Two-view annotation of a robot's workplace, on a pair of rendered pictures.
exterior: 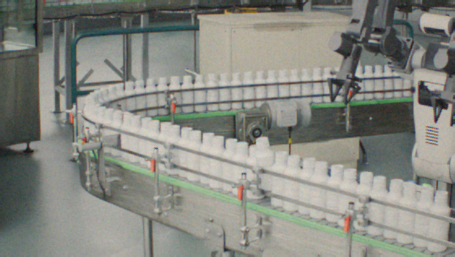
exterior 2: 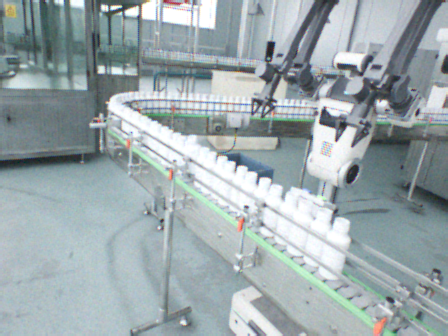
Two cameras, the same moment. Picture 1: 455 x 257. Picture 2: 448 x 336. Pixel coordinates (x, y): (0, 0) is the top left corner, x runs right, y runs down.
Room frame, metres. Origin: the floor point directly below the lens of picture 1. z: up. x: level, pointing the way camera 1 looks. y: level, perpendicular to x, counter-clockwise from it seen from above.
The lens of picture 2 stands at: (1.62, -0.28, 1.55)
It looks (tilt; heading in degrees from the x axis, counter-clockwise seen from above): 20 degrees down; 2
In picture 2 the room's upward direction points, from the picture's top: 6 degrees clockwise
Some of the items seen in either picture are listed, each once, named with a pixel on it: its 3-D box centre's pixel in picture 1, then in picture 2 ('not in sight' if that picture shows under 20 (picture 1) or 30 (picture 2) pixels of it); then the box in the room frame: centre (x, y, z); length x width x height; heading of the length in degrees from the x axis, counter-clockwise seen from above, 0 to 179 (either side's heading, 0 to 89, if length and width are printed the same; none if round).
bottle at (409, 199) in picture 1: (408, 213); (301, 227); (2.52, -0.50, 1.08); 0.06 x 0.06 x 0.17
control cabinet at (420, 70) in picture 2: not in sight; (401, 96); (9.10, -3.61, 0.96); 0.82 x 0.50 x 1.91; 112
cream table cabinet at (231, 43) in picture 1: (279, 93); (244, 111); (7.41, -0.41, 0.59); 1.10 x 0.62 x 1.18; 112
